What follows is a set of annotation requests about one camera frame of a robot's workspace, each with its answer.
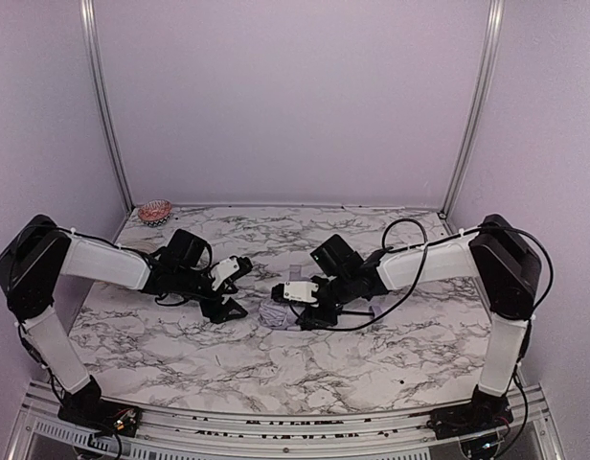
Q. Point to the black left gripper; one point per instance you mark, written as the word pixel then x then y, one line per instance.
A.
pixel 220 295

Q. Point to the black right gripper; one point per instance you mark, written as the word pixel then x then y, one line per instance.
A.
pixel 312 310

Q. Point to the lavender folding umbrella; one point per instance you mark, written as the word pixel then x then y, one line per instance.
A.
pixel 292 316

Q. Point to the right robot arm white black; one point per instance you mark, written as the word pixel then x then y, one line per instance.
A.
pixel 514 267

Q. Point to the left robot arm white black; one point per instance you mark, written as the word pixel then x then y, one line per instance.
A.
pixel 42 252

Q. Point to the red patterned small bowl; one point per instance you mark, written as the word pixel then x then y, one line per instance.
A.
pixel 155 213

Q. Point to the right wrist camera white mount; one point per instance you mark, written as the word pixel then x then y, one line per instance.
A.
pixel 304 292

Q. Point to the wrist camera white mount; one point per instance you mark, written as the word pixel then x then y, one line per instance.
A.
pixel 229 270
pixel 304 292

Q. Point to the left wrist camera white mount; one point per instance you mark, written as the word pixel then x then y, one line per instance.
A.
pixel 229 270

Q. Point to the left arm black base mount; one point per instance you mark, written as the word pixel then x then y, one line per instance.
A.
pixel 106 417

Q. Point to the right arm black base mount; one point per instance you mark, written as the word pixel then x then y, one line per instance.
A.
pixel 468 418

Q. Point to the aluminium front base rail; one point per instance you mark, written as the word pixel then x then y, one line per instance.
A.
pixel 170 433

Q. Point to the right aluminium frame post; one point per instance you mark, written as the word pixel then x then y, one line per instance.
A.
pixel 481 89

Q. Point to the aluminium frame post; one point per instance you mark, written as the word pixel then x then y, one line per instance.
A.
pixel 93 49
pixel 481 89

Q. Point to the left aluminium frame post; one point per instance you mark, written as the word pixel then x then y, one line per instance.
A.
pixel 93 49

